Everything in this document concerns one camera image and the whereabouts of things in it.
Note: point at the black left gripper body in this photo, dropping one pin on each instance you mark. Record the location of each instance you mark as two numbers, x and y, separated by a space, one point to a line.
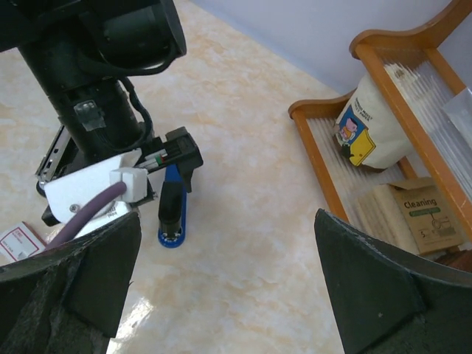
177 148

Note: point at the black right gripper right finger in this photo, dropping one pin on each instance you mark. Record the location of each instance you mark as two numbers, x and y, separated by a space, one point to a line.
386 300

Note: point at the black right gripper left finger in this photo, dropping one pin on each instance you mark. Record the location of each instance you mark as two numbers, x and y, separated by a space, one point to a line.
70 299

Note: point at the blue black stapler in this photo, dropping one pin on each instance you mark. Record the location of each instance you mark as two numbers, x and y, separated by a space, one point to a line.
172 212

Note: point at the red white staple box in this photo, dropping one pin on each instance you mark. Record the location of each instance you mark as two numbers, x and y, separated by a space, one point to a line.
20 242

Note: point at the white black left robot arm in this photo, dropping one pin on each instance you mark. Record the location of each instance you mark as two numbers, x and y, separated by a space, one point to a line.
84 54

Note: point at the tan cardboard box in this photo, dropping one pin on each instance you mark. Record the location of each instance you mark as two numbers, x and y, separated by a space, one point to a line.
411 215

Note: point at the white jar yellow label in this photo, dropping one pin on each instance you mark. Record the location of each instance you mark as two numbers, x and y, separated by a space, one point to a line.
367 132

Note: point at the wooden three-tier rack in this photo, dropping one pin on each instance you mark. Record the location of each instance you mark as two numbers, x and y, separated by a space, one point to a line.
416 81

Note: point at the clear plastic tray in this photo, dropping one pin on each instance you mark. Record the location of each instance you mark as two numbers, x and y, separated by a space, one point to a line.
458 110

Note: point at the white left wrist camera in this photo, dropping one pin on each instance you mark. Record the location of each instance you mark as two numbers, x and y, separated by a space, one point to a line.
78 188

